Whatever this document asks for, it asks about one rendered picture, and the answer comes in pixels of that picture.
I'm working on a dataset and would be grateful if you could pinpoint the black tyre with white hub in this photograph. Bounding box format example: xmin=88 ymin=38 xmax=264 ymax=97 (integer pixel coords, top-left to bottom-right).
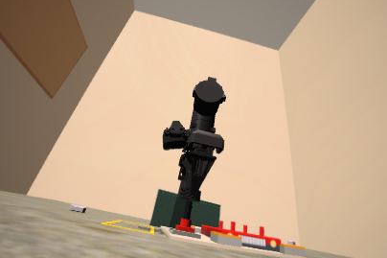
xmin=180 ymin=187 xmax=201 ymax=201

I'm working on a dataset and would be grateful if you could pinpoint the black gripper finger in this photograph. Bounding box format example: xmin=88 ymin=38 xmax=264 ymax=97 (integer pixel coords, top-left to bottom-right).
xmin=180 ymin=161 xmax=191 ymax=188
xmin=185 ymin=151 xmax=216 ymax=195

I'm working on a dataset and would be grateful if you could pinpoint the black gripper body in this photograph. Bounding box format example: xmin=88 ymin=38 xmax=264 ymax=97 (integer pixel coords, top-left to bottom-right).
xmin=178 ymin=120 xmax=224 ymax=167

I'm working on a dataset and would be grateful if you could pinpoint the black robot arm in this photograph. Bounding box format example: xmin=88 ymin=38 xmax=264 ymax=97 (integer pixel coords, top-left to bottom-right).
xmin=163 ymin=77 xmax=226 ymax=194

